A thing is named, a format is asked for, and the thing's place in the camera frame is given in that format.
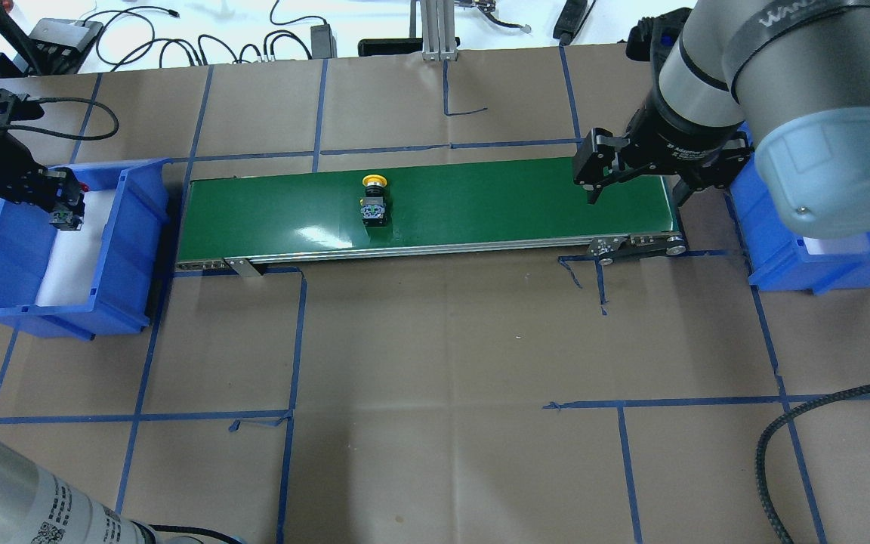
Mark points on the right blue plastic bin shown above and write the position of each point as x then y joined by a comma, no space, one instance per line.
809,177

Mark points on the aluminium frame post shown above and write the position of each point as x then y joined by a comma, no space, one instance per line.
438,30

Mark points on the green conveyor belt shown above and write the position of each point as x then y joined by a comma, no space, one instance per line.
237,223

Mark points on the black usb hub box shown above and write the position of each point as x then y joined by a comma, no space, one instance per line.
64,44

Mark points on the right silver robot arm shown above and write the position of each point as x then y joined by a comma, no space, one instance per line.
782,84

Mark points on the yellow push button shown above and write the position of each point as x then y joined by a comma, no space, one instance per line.
374,206

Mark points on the left blue plastic bin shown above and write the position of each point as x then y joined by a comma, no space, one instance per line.
121,284

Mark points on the left bin white foam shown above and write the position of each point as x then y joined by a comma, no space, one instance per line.
75,255

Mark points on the blue plastic bin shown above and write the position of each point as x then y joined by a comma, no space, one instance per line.
809,177
121,284

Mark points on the black power adapter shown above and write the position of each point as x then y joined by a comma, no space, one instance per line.
322,42

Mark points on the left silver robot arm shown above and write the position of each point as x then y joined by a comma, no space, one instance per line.
36,506

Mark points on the right bin white foam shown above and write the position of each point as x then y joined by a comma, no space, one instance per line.
842,247

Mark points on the bin white foam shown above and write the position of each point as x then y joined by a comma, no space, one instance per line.
842,247
75,255

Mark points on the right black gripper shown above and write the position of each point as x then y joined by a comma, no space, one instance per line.
675,145

